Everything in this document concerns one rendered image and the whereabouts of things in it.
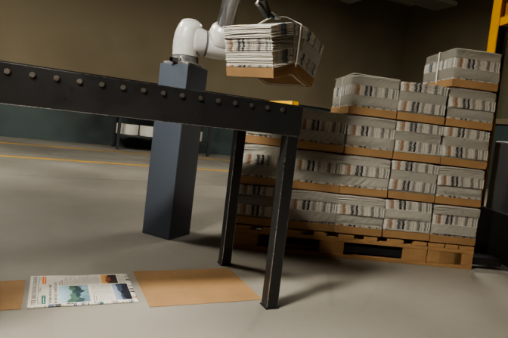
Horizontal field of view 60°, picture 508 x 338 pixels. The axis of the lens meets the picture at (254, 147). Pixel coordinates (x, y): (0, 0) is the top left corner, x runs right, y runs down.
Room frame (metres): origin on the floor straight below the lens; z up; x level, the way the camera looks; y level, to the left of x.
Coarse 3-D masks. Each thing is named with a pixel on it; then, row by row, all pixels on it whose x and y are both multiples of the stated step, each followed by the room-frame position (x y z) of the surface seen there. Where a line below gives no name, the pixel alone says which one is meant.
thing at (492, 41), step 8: (496, 0) 3.14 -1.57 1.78; (496, 8) 3.12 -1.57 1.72; (504, 8) 3.16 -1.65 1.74; (496, 16) 3.11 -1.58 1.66; (496, 24) 3.10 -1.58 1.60; (496, 32) 3.08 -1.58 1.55; (504, 32) 3.10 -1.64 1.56; (488, 40) 3.16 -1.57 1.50; (496, 40) 3.08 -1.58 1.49; (488, 48) 3.14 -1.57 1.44; (496, 48) 3.09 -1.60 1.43; (488, 144) 3.10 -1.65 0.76; (488, 152) 3.10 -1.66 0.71; (488, 160) 3.09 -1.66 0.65; (488, 168) 3.09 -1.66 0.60
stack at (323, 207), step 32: (320, 128) 2.49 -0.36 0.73; (352, 128) 2.55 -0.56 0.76; (384, 128) 2.53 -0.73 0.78; (416, 128) 2.55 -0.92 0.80; (256, 160) 2.45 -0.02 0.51; (320, 160) 2.49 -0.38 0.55; (352, 160) 2.51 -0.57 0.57; (384, 160) 2.52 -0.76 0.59; (256, 192) 2.47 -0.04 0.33; (320, 192) 2.49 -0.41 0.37; (416, 192) 2.55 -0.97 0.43; (352, 224) 2.52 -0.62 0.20; (384, 224) 2.53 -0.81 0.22; (416, 224) 2.55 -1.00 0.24; (352, 256) 2.51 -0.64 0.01; (416, 256) 2.55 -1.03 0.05
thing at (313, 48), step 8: (304, 40) 2.04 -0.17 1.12; (312, 40) 2.09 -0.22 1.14; (304, 48) 2.04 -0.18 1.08; (312, 48) 2.10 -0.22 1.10; (320, 48) 2.14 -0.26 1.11; (304, 56) 2.06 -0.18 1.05; (312, 56) 2.10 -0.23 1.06; (320, 56) 2.15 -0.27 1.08; (304, 64) 2.07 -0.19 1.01; (312, 64) 2.12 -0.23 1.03; (312, 72) 2.13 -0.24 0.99; (264, 80) 2.24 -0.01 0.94; (272, 80) 2.19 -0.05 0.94; (280, 80) 2.15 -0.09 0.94; (288, 80) 2.12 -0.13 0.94; (296, 80) 2.08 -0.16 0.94
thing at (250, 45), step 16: (224, 32) 2.03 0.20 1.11; (240, 32) 1.96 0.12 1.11; (256, 32) 1.90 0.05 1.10; (272, 32) 1.86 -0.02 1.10; (288, 32) 1.94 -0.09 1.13; (240, 48) 1.99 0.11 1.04; (256, 48) 1.93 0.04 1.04; (272, 48) 1.88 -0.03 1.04; (288, 48) 1.96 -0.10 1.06; (240, 64) 2.01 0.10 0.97; (256, 64) 1.95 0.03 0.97; (272, 64) 1.89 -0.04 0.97; (288, 64) 1.97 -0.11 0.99
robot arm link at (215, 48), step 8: (224, 0) 2.48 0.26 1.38; (232, 0) 2.45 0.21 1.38; (240, 0) 2.49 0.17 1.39; (224, 8) 2.49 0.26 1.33; (232, 8) 2.48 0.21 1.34; (224, 16) 2.51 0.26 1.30; (232, 16) 2.51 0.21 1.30; (216, 24) 2.56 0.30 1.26; (224, 24) 2.53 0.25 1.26; (232, 24) 2.55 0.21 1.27; (208, 32) 2.58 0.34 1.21; (216, 32) 2.54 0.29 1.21; (208, 40) 2.55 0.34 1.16; (216, 40) 2.55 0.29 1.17; (224, 40) 2.55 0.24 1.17; (208, 48) 2.56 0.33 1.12; (216, 48) 2.57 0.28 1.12; (224, 48) 2.58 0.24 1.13; (208, 56) 2.61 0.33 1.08; (216, 56) 2.61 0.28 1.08; (224, 56) 2.62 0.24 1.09
